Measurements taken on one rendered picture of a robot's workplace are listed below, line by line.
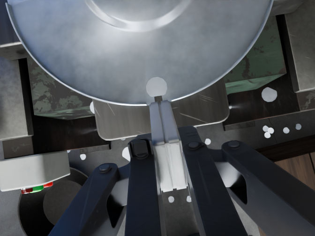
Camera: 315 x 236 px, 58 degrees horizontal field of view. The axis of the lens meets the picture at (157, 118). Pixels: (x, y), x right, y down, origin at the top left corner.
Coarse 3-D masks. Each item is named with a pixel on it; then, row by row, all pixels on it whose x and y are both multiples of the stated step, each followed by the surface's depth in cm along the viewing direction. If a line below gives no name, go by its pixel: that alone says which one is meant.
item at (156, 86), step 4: (152, 80) 30; (156, 80) 30; (160, 80) 30; (164, 80) 30; (148, 84) 30; (152, 84) 30; (156, 84) 30; (160, 84) 30; (164, 84) 30; (148, 88) 30; (152, 88) 30; (156, 88) 30; (160, 88) 30; (164, 88) 30; (148, 92) 30; (152, 92) 30; (156, 92) 30; (160, 92) 30; (164, 92) 29; (152, 96) 30
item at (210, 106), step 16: (224, 80) 30; (160, 96) 30; (192, 96) 30; (208, 96) 30; (224, 96) 29; (96, 112) 30; (112, 112) 30; (128, 112) 30; (144, 112) 30; (176, 112) 30; (192, 112) 29; (208, 112) 29; (224, 112) 29; (112, 128) 30; (128, 128) 30; (144, 128) 30
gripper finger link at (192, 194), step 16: (192, 144) 14; (192, 160) 13; (208, 160) 13; (192, 176) 12; (208, 176) 12; (192, 192) 12; (208, 192) 11; (224, 192) 10; (208, 208) 10; (224, 208) 10; (208, 224) 9; (224, 224) 9; (240, 224) 9
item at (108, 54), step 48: (48, 0) 31; (96, 0) 30; (144, 0) 30; (192, 0) 30; (240, 0) 30; (48, 48) 30; (96, 48) 30; (144, 48) 30; (192, 48) 30; (240, 48) 30; (96, 96) 30; (144, 96) 30
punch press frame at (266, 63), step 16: (272, 16) 43; (272, 32) 43; (256, 48) 43; (272, 48) 43; (32, 64) 44; (240, 64) 43; (256, 64) 43; (272, 64) 43; (32, 80) 44; (48, 80) 44; (240, 80) 43; (256, 80) 45; (272, 80) 48; (32, 96) 44; (48, 96) 44; (64, 96) 44; (80, 96) 44; (48, 112) 44; (64, 112) 47; (80, 112) 50
